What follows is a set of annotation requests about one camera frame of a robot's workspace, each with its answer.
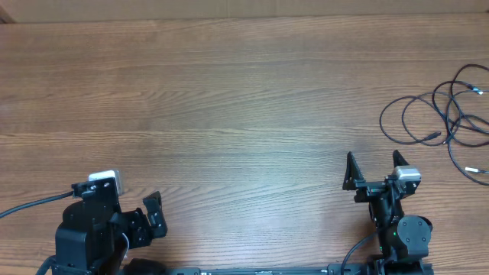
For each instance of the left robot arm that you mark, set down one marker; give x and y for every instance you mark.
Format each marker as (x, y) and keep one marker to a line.
(95, 234)

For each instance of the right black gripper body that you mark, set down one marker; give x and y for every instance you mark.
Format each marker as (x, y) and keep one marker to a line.
(369, 190)

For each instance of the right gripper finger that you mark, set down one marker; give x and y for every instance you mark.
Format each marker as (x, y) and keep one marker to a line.
(398, 159)
(354, 178)

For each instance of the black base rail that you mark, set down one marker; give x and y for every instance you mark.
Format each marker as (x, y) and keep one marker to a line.
(331, 269)

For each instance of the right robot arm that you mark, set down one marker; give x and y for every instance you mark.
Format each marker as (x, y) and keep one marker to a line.
(403, 239)

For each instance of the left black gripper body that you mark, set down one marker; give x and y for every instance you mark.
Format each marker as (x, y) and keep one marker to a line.
(134, 226)

